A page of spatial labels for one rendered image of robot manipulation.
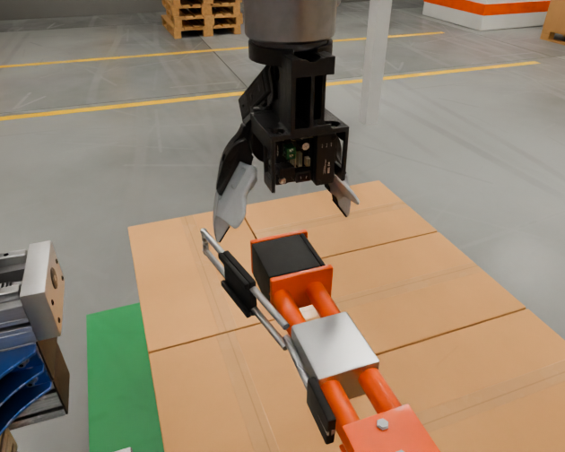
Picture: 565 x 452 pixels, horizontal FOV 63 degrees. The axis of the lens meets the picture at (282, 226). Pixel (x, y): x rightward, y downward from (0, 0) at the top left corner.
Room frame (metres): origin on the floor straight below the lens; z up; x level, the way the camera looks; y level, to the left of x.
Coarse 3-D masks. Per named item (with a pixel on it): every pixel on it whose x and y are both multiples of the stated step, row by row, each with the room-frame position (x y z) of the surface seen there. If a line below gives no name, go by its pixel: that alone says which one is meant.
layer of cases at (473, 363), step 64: (320, 192) 1.58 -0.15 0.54; (384, 192) 1.58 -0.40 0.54; (192, 256) 1.16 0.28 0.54; (320, 256) 1.16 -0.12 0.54; (384, 256) 1.16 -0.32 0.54; (448, 256) 1.16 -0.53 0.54; (192, 320) 0.88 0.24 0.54; (256, 320) 0.88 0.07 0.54; (384, 320) 0.88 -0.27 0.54; (448, 320) 0.88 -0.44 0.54; (512, 320) 0.88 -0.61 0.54; (192, 384) 0.68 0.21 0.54; (256, 384) 0.68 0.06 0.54; (448, 384) 0.68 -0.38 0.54; (512, 384) 0.68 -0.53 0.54; (192, 448) 0.53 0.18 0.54; (256, 448) 0.53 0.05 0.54; (320, 448) 0.53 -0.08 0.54; (448, 448) 0.53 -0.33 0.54; (512, 448) 0.53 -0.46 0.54
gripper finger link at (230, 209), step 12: (240, 168) 0.40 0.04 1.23; (252, 168) 0.40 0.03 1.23; (240, 180) 0.40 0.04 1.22; (252, 180) 0.39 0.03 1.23; (216, 192) 0.40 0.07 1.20; (228, 192) 0.40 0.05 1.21; (240, 192) 0.39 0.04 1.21; (216, 204) 0.40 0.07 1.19; (228, 204) 0.39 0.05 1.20; (240, 204) 0.37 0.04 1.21; (216, 216) 0.39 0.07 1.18; (228, 216) 0.38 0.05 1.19; (240, 216) 0.36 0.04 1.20; (216, 228) 0.39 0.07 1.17; (228, 228) 0.40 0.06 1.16; (216, 240) 0.39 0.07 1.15
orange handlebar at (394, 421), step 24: (312, 288) 0.39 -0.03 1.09; (288, 312) 0.35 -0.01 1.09; (336, 312) 0.35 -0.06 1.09; (336, 384) 0.26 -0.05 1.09; (360, 384) 0.27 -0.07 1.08; (384, 384) 0.26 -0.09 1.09; (336, 408) 0.24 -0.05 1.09; (384, 408) 0.24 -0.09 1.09; (408, 408) 0.23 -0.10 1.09; (360, 432) 0.21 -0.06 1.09; (384, 432) 0.21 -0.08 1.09; (408, 432) 0.21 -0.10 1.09
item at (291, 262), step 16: (256, 240) 0.46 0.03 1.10; (272, 240) 0.46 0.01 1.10; (288, 240) 0.46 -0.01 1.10; (304, 240) 0.46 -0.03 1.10; (256, 256) 0.43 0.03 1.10; (272, 256) 0.43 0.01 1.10; (288, 256) 0.43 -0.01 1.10; (304, 256) 0.43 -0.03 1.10; (256, 272) 0.43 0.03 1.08; (272, 272) 0.40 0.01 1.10; (288, 272) 0.40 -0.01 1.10; (304, 272) 0.40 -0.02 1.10; (320, 272) 0.40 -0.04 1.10; (272, 288) 0.38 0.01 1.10; (288, 288) 0.39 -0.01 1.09; (304, 288) 0.39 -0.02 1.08; (272, 304) 0.38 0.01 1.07; (304, 304) 0.39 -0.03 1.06
